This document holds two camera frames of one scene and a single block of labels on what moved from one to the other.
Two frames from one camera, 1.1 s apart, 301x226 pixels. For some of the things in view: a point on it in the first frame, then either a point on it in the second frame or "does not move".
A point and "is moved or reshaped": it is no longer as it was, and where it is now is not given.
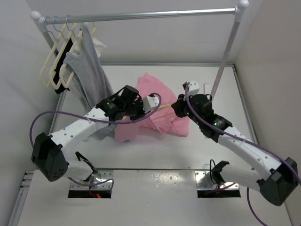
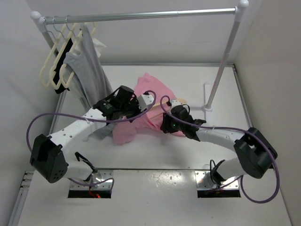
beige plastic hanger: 161,107 is moved or reshaped
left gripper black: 139,101 does not move
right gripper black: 178,106 to 166,126
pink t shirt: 166,119 does not move
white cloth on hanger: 96,43 does not move
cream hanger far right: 94,27 does not move
